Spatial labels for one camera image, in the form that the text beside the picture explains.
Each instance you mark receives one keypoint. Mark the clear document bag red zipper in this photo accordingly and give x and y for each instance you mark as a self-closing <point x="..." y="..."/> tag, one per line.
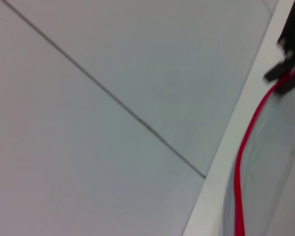
<point x="273" y="172"/>

